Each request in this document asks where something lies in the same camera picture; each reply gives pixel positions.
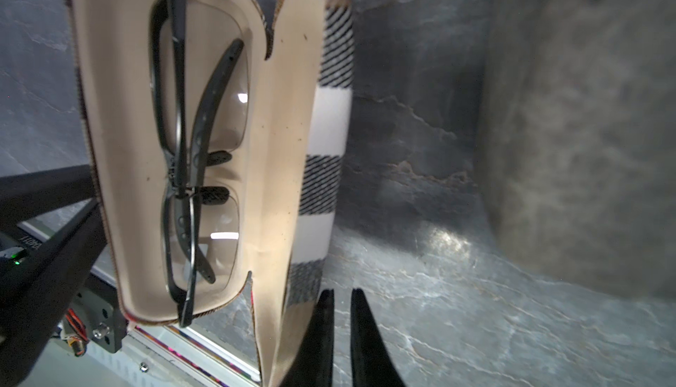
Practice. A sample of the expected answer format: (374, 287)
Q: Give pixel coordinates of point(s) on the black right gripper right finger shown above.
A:
(371, 365)

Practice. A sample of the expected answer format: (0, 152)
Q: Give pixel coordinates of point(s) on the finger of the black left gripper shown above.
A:
(38, 292)
(33, 194)

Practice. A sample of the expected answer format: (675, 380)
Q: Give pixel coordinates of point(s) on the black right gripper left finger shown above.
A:
(313, 365)

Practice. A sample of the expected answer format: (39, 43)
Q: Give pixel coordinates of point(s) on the beige case black glasses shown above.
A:
(217, 141)

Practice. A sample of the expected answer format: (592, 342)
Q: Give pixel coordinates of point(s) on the grey case red glasses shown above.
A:
(575, 155)

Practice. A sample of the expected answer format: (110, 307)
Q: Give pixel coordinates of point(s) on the black rimmed eyeglasses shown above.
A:
(188, 159)

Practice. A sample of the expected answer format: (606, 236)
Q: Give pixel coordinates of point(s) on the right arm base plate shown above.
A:
(92, 321)

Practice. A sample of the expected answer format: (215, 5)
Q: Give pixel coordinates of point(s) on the aluminium mounting rail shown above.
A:
(217, 350)

